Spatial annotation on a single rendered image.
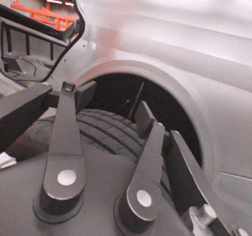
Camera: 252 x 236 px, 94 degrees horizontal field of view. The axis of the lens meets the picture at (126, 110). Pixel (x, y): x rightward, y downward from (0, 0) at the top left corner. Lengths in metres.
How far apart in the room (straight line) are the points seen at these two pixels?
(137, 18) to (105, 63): 0.22
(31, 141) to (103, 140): 0.13
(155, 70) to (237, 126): 0.34
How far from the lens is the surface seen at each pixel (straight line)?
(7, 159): 0.30
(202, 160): 0.57
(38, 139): 0.26
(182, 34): 0.52
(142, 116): 0.16
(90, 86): 0.16
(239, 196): 0.67
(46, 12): 11.03
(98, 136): 0.25
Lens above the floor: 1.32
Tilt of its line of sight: 17 degrees down
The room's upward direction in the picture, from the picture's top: 19 degrees clockwise
